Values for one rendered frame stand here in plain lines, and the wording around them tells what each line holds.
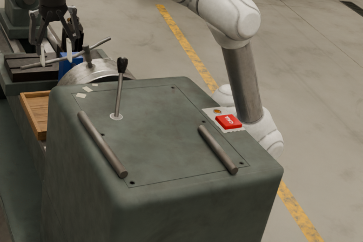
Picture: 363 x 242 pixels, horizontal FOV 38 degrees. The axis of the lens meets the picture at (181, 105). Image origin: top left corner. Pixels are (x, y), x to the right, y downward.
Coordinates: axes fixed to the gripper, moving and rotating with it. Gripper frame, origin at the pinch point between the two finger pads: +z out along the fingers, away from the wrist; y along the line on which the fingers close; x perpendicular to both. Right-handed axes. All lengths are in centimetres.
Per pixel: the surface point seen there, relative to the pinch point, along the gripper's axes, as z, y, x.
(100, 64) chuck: 11.3, -17.2, -9.6
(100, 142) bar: 5.7, -0.2, 39.5
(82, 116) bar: 5.6, 0.4, 27.0
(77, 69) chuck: 12.8, -9.7, -11.2
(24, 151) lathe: 79, 3, -60
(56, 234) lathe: 53, 8, 21
